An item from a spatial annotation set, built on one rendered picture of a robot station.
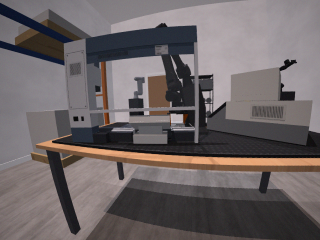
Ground white thermal cycler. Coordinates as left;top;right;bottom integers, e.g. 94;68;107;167
206;67;313;146

